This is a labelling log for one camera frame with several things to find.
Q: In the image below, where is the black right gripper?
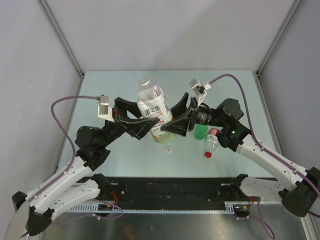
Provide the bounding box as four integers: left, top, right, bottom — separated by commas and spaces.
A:
160, 92, 226, 137

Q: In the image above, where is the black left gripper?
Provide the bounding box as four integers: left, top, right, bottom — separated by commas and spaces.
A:
100, 97, 161, 148

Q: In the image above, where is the fruit tea bottle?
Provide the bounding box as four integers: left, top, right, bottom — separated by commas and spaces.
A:
137, 77, 176, 144

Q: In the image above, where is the green plastic bottle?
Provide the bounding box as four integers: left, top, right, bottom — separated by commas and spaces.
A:
193, 124, 208, 140

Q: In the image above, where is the white bottle cap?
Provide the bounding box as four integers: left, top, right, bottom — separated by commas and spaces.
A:
166, 146, 173, 153

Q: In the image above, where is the clear bottle red label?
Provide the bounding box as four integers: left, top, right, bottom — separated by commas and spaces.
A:
203, 128, 220, 156

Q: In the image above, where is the red bottle cap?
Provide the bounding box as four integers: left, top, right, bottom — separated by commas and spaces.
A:
204, 151, 212, 158

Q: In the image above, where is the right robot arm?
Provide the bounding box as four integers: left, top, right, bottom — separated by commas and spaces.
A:
161, 97, 320, 218

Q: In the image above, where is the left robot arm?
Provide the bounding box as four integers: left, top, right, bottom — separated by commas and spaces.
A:
4, 95, 159, 240

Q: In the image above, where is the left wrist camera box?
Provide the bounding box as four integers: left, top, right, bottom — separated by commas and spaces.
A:
97, 95, 113, 121

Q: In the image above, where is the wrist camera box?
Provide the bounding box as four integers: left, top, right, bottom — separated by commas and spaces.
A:
189, 78, 211, 106
97, 95, 113, 121

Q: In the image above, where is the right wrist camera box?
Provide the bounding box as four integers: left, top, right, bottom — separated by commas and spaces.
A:
189, 78, 211, 106

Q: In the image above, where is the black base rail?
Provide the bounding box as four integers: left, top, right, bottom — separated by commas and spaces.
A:
98, 177, 250, 210

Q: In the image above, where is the white slotted cable duct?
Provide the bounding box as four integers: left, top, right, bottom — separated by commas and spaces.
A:
66, 202, 253, 214

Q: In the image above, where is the left aluminium frame post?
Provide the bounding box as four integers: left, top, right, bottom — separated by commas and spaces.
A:
37, 0, 85, 78

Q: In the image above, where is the aluminium frame post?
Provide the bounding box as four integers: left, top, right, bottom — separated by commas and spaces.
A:
256, 0, 305, 77
37, 0, 85, 78

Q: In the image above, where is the right aluminium frame post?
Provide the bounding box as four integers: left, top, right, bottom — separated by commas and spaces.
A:
256, 0, 305, 77

